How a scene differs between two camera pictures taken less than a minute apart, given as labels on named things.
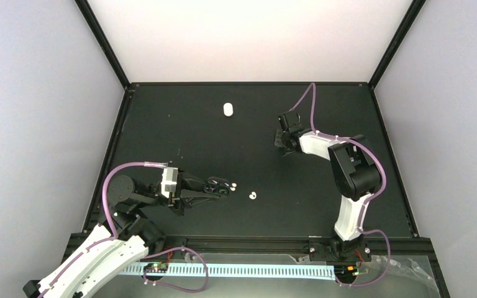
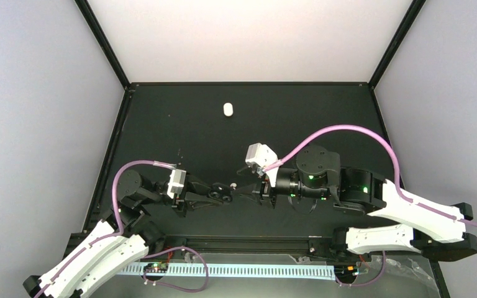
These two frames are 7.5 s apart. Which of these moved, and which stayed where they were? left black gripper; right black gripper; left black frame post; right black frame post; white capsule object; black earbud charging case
Moved: black earbud charging case; right black gripper
Stayed: white capsule object; left black frame post; right black frame post; left black gripper
